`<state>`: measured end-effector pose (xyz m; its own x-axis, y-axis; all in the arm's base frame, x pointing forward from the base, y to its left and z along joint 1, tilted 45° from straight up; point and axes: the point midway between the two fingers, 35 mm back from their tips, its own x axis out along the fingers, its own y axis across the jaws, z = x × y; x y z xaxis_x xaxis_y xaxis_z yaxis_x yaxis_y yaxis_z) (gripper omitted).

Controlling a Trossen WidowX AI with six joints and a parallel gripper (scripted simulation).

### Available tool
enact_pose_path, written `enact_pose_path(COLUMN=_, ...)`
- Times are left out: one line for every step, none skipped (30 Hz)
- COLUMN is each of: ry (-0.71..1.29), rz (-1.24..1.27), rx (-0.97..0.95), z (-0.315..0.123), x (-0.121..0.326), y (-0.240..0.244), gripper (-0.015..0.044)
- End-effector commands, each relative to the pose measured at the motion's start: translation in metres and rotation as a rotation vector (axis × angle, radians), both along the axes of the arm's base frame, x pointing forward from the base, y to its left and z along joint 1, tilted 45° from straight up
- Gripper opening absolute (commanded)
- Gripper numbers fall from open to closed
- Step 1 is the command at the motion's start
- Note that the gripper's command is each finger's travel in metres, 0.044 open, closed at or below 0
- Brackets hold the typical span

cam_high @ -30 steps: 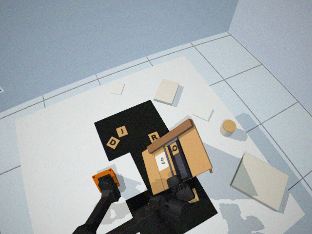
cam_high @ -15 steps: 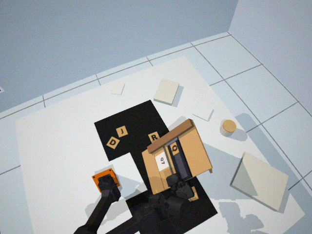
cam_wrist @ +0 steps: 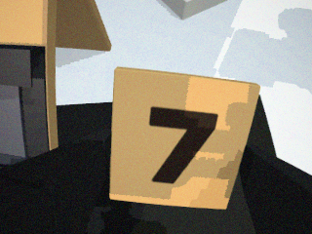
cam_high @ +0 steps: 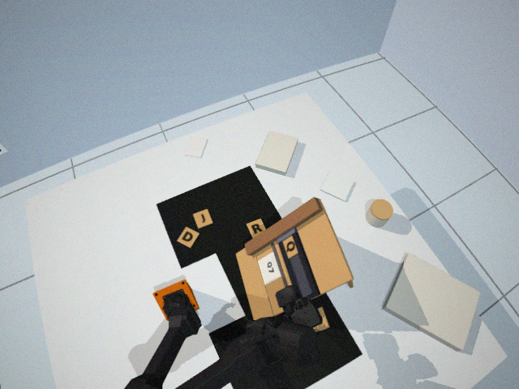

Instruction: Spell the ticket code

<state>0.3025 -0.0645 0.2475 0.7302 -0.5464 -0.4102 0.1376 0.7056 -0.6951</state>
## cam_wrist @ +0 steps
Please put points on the tan flat board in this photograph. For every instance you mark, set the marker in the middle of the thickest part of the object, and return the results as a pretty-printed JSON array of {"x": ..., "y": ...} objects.
[{"x": 30, "y": 32}]

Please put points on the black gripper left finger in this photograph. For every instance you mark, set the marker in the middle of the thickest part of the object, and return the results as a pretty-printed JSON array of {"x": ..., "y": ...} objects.
[{"x": 55, "y": 193}]

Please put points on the tan tile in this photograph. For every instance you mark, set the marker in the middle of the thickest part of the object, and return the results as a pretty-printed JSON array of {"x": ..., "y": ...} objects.
[{"x": 178, "y": 139}]

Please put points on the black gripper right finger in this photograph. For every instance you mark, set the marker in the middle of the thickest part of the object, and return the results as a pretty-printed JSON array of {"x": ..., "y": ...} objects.
[{"x": 278, "y": 194}]

